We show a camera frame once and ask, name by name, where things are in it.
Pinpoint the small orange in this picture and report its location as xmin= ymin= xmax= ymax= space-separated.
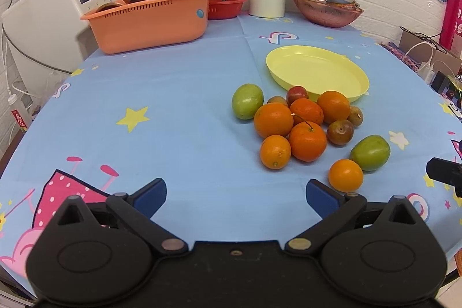
xmin=259 ymin=135 xmax=291 ymax=170
xmin=328 ymin=159 xmax=363 ymax=192

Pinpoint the small green mango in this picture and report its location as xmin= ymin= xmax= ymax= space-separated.
xmin=349 ymin=135 xmax=391 ymax=172

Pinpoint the orange with stem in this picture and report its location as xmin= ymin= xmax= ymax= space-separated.
xmin=289 ymin=122 xmax=327 ymax=163

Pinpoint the dark purple plum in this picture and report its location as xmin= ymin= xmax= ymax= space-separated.
xmin=327 ymin=120 xmax=354 ymax=146

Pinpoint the small front orange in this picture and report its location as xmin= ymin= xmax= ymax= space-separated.
xmin=259 ymin=135 xmax=291 ymax=170

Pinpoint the small brown fruit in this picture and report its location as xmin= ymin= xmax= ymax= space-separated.
xmin=347 ymin=106 xmax=363 ymax=127

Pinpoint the large orange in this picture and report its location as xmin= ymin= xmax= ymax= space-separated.
xmin=254 ymin=102 xmax=294 ymax=138

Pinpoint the red plum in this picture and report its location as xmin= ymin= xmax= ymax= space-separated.
xmin=286 ymin=85 xmax=308 ymax=106

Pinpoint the brown round fruit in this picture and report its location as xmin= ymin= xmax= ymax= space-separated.
xmin=267 ymin=96 xmax=289 ymax=107

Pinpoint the large green mango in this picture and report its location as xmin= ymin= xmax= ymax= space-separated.
xmin=232 ymin=84 xmax=264 ymax=120

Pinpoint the cardboard box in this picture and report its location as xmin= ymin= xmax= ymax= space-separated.
xmin=398 ymin=27 xmax=461 ymax=75

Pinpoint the blue cartoon tablecloth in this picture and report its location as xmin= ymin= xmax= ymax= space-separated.
xmin=1 ymin=16 xmax=461 ymax=287

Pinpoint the yellow plastic plate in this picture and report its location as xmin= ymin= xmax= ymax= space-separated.
xmin=265 ymin=45 xmax=370 ymax=102

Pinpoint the pink gift bag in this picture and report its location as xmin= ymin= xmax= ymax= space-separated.
xmin=439 ymin=0 xmax=462 ymax=50

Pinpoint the orange plastic basket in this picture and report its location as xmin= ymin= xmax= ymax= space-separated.
xmin=81 ymin=0 xmax=209 ymax=54

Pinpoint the white appliance with screen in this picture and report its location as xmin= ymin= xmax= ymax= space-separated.
xmin=2 ymin=0 xmax=110 ymax=96

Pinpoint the red plastic bowl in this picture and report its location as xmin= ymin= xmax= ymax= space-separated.
xmin=208 ymin=0 xmax=247 ymax=20

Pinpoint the white charger with cable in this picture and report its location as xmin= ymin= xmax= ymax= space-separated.
xmin=404 ymin=41 xmax=435 ymax=84

